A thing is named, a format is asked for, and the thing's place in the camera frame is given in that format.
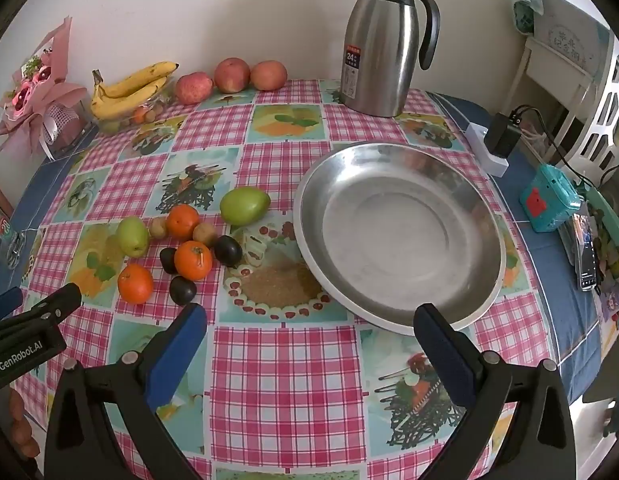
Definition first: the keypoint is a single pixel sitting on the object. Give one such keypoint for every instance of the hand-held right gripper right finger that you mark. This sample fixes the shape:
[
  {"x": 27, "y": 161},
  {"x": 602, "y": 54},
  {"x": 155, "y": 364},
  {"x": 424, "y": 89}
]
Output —
[{"x": 444, "y": 355}]

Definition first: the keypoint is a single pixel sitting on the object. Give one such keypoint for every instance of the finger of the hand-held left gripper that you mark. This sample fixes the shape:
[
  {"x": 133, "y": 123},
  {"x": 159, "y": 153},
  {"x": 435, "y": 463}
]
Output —
[
  {"x": 54, "y": 307},
  {"x": 4, "y": 302}
]

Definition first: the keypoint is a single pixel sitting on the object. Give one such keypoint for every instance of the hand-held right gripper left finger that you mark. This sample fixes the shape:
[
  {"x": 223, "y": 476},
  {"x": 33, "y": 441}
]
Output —
[{"x": 174, "y": 355}]

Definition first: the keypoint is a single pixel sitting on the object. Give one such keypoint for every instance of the dark plum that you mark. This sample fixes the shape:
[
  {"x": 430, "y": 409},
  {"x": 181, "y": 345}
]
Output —
[
  {"x": 167, "y": 259},
  {"x": 182, "y": 290},
  {"x": 227, "y": 250}
]

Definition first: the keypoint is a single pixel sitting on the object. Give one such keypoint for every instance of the small green mango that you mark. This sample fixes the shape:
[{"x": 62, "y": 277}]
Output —
[{"x": 132, "y": 236}]

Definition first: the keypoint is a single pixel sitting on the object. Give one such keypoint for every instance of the small brown kiwi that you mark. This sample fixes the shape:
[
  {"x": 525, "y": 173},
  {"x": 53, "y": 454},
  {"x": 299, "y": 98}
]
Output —
[
  {"x": 204, "y": 234},
  {"x": 158, "y": 226}
]

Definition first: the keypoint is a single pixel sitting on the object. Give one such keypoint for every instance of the round stainless steel plate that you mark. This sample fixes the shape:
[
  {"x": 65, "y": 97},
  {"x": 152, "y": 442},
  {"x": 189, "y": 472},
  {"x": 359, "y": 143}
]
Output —
[{"x": 389, "y": 240}]

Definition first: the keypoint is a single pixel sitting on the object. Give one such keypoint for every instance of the large green mango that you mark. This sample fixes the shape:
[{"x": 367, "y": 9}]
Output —
[{"x": 244, "y": 205}]

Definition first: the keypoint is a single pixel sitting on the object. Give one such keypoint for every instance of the person's left hand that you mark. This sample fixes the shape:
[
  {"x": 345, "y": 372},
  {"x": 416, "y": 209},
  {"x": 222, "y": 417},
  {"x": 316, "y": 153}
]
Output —
[{"x": 20, "y": 427}]

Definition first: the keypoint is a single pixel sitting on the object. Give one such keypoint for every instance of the clear glass mug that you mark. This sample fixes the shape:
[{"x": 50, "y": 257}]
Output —
[{"x": 2, "y": 240}]

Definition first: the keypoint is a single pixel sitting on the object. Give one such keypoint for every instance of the pink checked printed tablecloth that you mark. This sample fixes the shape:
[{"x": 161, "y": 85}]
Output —
[{"x": 289, "y": 385}]

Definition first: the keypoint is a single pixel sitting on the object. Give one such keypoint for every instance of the blue tablecloth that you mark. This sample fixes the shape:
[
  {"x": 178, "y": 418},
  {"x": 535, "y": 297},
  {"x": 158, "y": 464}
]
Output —
[{"x": 549, "y": 280}]

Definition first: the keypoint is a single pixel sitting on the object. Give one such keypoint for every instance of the clear plastic package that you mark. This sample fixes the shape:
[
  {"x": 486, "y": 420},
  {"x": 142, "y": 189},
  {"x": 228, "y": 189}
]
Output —
[{"x": 584, "y": 255}]

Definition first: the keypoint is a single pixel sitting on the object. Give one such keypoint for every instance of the teal toy box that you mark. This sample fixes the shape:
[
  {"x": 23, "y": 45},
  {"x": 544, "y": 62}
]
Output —
[{"x": 544, "y": 200}]

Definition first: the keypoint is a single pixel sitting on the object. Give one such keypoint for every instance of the clear plastic fruit container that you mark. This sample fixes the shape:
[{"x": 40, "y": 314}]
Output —
[{"x": 139, "y": 117}]

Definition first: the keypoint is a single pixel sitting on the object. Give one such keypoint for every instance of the pink flower bouquet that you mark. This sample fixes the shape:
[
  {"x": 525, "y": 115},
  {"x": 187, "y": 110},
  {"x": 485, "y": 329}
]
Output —
[{"x": 39, "y": 95}]

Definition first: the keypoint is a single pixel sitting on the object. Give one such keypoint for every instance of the white power strip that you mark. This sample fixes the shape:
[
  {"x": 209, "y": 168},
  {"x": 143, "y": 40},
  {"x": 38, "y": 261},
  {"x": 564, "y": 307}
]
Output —
[{"x": 477, "y": 142}]

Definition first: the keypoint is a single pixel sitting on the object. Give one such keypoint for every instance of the black power adapter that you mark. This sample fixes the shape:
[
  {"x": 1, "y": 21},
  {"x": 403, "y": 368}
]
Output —
[{"x": 502, "y": 137}]

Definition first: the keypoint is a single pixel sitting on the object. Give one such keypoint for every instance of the yellow banana bunch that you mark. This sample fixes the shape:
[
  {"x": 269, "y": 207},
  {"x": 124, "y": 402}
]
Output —
[{"x": 129, "y": 90}]

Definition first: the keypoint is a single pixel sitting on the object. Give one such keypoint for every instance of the red apple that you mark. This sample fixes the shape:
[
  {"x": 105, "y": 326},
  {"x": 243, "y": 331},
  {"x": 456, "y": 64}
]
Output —
[
  {"x": 232, "y": 75},
  {"x": 193, "y": 88},
  {"x": 268, "y": 75}
]

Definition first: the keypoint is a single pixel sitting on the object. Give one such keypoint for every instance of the white plastic lattice chair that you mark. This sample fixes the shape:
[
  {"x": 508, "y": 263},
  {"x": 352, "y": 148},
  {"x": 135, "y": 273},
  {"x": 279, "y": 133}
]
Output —
[{"x": 604, "y": 110}]

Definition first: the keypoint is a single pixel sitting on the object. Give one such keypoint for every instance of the stainless steel thermos jug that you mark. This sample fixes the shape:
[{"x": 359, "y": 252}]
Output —
[{"x": 379, "y": 60}]

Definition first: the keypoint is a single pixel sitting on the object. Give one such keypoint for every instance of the teal cloth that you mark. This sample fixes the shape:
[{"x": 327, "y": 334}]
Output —
[{"x": 525, "y": 7}]

